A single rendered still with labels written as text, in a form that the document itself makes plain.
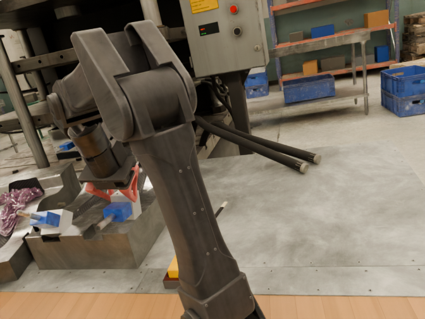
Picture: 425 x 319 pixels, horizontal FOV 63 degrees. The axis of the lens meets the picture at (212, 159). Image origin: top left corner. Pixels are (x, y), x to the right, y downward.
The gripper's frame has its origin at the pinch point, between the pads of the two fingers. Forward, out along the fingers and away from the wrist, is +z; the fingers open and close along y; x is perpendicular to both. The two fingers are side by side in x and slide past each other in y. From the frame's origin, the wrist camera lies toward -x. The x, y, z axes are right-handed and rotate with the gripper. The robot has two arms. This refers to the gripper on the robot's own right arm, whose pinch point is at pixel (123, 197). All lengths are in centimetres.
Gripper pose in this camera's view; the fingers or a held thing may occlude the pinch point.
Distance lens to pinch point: 76.9
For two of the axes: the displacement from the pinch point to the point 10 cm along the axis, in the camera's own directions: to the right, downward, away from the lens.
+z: 1.9, 7.1, 6.8
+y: -9.7, 0.2, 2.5
